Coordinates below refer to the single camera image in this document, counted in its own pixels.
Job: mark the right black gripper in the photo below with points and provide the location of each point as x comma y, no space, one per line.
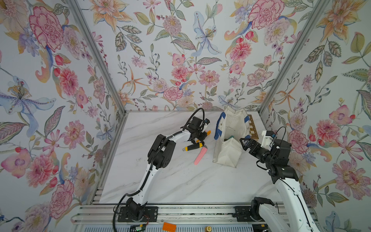
252,143

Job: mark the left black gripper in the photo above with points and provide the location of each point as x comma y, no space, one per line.
202,136

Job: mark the yellow black utility knife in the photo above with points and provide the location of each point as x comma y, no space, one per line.
194,146

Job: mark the white canvas cartoon pouch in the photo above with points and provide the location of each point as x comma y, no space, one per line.
231,126

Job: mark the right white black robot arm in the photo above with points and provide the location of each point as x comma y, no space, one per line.
299,217

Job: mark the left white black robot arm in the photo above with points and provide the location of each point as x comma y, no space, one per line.
159,157

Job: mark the wooden chessboard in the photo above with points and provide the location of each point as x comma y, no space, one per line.
253,131

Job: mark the orange plastic block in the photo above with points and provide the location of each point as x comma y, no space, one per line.
168,227

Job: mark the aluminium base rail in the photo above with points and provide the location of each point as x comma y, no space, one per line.
160,213

